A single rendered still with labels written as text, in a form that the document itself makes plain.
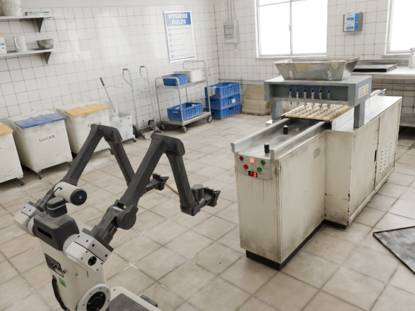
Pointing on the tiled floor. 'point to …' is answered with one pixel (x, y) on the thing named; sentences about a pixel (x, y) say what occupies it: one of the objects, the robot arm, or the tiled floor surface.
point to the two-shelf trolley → (181, 102)
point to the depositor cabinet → (358, 160)
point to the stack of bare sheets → (399, 244)
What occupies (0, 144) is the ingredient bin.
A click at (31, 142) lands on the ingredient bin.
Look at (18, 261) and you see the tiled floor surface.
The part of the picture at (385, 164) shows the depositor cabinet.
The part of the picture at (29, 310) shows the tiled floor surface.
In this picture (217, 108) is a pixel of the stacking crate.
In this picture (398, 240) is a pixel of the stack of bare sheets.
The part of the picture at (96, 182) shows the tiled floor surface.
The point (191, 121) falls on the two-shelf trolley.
